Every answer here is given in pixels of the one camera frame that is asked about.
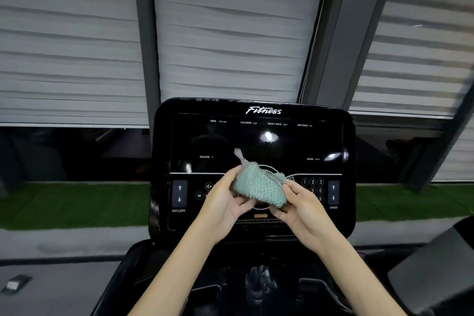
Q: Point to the person's left hand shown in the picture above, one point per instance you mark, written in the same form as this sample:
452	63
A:
216	208

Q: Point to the person's right hand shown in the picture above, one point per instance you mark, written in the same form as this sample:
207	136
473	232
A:
305	215

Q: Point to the person's left thumb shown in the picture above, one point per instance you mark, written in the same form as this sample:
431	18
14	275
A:
245	204

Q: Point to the person's right thumb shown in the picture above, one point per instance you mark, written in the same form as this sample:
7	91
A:
295	189

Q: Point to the green mesh cleaning cloth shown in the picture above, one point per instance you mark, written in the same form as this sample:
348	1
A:
257	186

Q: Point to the person's right forearm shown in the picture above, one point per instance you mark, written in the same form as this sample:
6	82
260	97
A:
355	275

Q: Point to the person's left forearm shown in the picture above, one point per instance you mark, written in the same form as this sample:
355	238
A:
174	275

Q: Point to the black treadmill console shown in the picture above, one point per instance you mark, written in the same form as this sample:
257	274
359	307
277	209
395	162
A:
255	134

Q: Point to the narrow white window blind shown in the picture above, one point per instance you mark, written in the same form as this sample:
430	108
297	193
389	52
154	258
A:
457	156

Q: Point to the broad grey window pillar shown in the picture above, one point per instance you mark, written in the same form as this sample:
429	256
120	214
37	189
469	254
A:
344	30

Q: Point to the green artificial grass strip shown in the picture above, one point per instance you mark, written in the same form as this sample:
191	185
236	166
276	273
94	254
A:
74	205

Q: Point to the slim grey window pillar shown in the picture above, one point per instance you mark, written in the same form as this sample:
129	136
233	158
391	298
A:
145	30

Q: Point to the wide white window blind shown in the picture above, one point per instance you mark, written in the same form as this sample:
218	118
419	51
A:
70	41

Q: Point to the grey floor socket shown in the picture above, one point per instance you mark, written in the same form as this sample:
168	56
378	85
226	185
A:
14	284

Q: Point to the black treadmill frame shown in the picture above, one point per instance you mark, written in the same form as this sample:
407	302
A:
259	282

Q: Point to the dark slanted post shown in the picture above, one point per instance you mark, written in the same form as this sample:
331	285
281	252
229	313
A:
440	141

